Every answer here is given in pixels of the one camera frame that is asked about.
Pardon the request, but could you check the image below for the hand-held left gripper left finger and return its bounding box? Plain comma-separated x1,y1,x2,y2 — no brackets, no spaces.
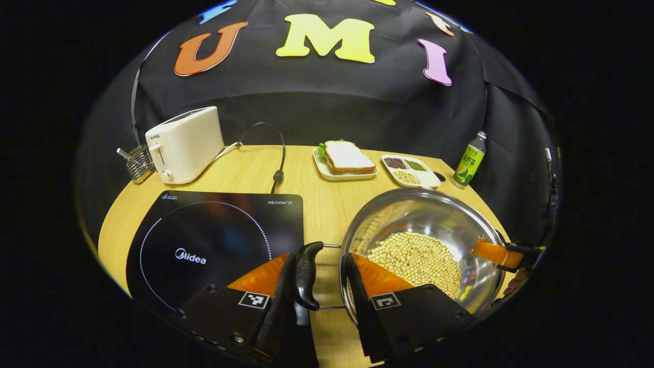
175,252,310,366

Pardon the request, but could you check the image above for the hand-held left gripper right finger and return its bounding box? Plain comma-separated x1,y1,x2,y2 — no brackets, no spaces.
344,252,477,364

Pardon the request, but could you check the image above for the pile of soybeans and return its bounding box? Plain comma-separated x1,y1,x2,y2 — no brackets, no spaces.
365,231,463,300

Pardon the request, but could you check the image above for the stainless steel pot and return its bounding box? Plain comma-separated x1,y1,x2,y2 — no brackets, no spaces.
294,187,510,328

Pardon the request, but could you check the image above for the black induction cooktop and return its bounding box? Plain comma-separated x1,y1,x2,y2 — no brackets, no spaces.
126,191,306,317

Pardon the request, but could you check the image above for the green drink bottle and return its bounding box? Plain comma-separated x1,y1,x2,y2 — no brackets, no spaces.
453,131,488,190

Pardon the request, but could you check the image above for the white divided bean plate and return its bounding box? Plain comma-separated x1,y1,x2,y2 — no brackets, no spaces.
381,154,442,189

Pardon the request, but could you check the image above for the white sandwich plate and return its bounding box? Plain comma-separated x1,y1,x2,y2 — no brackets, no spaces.
313,146,379,182

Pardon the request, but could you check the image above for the toast sandwich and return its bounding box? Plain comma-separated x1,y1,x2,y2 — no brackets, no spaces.
317,140,378,176

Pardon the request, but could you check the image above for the white toaster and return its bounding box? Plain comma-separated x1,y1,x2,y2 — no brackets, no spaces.
145,106,226,185

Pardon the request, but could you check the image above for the black power cable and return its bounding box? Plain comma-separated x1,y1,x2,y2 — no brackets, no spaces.
237,122,287,195

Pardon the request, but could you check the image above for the white toaster cable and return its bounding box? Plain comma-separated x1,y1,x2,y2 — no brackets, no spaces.
212,142,241,164

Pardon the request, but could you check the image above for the metal wire basket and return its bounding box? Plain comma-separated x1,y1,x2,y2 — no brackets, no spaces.
124,144,155,185

